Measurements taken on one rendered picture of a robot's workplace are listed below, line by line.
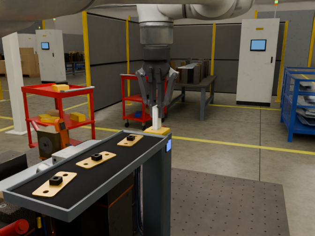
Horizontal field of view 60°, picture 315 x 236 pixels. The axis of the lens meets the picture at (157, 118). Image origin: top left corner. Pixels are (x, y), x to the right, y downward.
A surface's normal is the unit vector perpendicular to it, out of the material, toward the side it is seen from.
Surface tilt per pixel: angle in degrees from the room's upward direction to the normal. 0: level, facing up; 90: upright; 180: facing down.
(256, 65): 90
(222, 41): 90
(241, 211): 0
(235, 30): 90
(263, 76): 90
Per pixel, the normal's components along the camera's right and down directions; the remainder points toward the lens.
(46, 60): -0.33, 0.24
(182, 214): 0.00, -0.97
